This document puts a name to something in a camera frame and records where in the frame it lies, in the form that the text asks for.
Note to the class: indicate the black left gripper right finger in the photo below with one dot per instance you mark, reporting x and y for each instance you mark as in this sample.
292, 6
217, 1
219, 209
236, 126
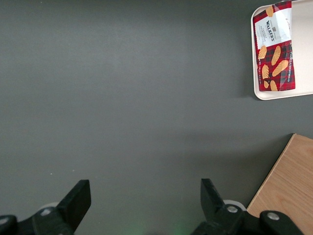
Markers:
211, 205

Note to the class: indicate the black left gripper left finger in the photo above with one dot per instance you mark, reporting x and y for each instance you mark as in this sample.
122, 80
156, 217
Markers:
75, 203

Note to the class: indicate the red tartan cookie box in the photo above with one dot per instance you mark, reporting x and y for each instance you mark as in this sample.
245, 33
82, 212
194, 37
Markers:
274, 56

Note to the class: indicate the cream rectangular tray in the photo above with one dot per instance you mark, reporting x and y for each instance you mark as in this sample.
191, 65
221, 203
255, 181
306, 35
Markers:
304, 49

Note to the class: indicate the wooden drawer cabinet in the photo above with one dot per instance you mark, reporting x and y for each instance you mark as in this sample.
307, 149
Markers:
291, 183

